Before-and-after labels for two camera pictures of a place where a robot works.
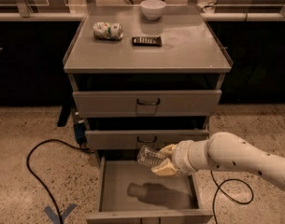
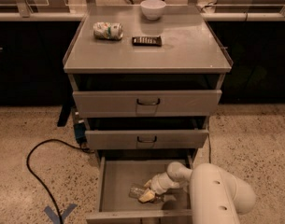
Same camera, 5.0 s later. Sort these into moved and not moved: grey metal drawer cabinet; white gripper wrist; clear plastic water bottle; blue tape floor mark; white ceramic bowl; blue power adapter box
Moved: white gripper wrist; clear plastic water bottle
Not moved: blue power adapter box; grey metal drawer cabinet; blue tape floor mark; white ceramic bowl
